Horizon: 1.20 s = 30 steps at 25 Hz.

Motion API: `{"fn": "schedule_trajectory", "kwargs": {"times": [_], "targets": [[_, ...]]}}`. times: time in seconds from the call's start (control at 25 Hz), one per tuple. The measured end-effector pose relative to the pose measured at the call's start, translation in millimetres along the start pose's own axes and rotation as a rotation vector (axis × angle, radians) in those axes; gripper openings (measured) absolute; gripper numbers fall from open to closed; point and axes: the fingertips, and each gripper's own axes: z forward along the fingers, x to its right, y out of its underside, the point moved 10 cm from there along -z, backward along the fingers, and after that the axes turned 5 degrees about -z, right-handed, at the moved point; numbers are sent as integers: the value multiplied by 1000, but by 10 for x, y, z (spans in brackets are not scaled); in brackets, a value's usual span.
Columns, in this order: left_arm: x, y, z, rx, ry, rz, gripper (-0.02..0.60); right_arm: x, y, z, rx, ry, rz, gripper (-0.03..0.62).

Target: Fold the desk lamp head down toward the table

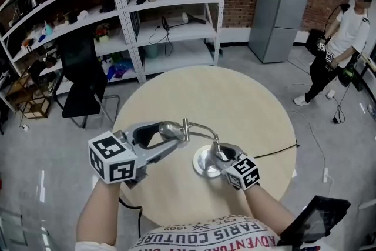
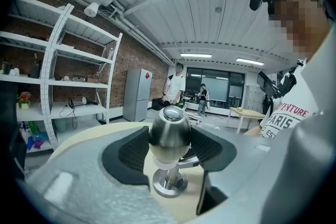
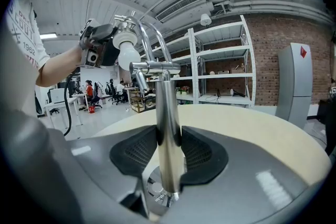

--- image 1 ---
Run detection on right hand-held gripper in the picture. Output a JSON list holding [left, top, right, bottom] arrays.
[[213, 143, 261, 191]]

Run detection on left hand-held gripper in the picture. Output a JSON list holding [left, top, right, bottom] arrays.
[[88, 122, 180, 185]]

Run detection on silver desk lamp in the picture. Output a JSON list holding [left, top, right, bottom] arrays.
[[158, 118, 227, 179]]

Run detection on person's left forearm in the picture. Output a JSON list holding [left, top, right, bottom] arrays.
[[76, 178, 122, 246]]

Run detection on person's right forearm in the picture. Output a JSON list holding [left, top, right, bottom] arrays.
[[243, 186, 296, 237]]

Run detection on black ring light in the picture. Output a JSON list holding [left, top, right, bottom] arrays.
[[160, 12, 207, 31]]

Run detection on blue plastic bags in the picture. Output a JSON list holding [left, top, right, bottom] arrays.
[[106, 60, 132, 80]]

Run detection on black office chair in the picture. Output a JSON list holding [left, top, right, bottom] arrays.
[[54, 32, 121, 129]]

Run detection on white printed t-shirt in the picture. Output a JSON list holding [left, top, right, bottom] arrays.
[[75, 214, 280, 251]]

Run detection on teal bucket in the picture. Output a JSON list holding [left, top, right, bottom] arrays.
[[143, 44, 159, 59]]

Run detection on white metal shelf unit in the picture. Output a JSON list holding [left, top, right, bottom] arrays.
[[0, 0, 147, 98], [106, 0, 229, 85]]

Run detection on black tablet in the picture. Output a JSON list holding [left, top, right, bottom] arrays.
[[277, 195, 352, 246]]

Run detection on potted flowers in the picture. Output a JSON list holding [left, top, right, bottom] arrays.
[[94, 23, 111, 43]]

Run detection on black bin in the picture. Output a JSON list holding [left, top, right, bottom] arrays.
[[305, 28, 325, 56]]

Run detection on wooden tiered cart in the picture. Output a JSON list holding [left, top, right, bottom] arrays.
[[5, 73, 51, 120]]

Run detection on grey refrigerator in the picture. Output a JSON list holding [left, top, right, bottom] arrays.
[[248, 0, 312, 65]]

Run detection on thin dark cable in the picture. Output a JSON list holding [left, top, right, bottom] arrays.
[[257, 139, 299, 158]]

